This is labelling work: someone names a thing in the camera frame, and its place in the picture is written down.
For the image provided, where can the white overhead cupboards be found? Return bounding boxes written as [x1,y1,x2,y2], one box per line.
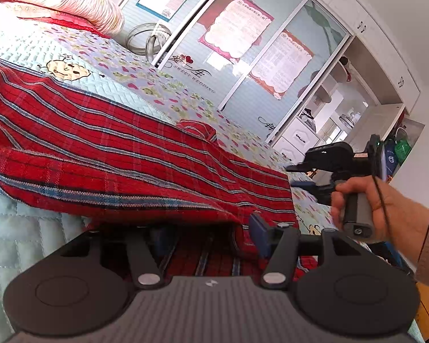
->
[282,0,420,113]

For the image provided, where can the cluttered storage shelf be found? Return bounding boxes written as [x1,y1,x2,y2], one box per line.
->
[382,119,424,183]

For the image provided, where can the person's right hand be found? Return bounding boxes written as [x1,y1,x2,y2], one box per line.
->
[330,177,429,262]

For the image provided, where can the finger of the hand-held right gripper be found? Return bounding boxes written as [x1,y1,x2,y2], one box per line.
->
[290,180,332,191]
[285,162,314,174]

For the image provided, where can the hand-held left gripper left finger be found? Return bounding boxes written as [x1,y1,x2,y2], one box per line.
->
[59,223,177,290]

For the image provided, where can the white door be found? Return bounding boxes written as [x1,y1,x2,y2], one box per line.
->
[322,103,404,158]

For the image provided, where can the frog and heart blanket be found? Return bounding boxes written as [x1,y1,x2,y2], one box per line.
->
[18,25,329,229]

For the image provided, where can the sliding door wardrobe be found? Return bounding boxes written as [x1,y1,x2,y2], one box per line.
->
[114,0,351,143]

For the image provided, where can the red plaid shirt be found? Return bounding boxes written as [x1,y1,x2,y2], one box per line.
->
[0,55,310,279]

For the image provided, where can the pink-bordered paper poster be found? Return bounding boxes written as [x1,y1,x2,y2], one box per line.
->
[199,0,274,61]
[249,30,314,100]

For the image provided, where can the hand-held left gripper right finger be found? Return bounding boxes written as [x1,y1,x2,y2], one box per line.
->
[249,212,367,289]

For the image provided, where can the white corner shelf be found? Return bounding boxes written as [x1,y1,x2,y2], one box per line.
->
[300,57,376,140]

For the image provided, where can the white drawer cabinet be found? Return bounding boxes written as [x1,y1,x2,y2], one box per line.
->
[272,116,320,161]

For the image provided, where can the red patterned bed sheet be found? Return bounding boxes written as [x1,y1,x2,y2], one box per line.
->
[0,2,111,40]

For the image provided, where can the quilted bee bedspread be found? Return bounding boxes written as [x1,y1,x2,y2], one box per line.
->
[0,16,335,336]

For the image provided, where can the black cable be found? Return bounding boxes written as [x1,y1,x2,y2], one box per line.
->
[374,173,415,276]

